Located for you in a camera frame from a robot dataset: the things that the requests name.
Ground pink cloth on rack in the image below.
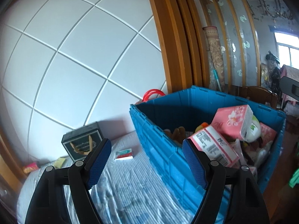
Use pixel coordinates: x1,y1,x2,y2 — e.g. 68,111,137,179
281,65,298,105

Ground wooden chair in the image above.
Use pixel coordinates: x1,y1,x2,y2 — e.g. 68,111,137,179
228,85,278,109

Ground window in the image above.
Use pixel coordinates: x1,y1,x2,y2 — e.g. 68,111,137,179
269,26,299,69

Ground yellow paper packet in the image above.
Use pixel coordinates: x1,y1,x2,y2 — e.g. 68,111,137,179
53,157,66,169

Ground white green bottle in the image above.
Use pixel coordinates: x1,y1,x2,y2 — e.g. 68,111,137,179
245,115,261,143

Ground pink floral tissue box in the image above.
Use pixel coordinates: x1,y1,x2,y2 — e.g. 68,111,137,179
211,105,253,140

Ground black gift bag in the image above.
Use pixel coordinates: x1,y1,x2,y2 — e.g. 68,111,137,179
61,122,103,162

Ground rolled patterned mat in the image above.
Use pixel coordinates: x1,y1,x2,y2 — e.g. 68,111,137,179
203,26,225,91

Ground pink white tissue pack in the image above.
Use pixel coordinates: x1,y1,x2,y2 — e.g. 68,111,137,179
188,125,239,167

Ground red green flat box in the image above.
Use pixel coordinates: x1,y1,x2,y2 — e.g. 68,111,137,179
115,148,133,160

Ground brown plush toy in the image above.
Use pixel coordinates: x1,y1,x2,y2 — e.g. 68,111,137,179
164,126,186,145

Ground blue plastic storage crate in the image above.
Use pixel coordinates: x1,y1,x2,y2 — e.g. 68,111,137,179
130,86,286,223

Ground wooden frosted glass screen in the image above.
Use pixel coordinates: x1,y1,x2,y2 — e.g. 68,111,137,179
199,0,261,90

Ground red plastic case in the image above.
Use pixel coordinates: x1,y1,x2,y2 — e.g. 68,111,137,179
142,88,165,102

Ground wooden door frame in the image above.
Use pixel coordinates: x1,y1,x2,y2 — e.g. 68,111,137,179
149,0,210,93

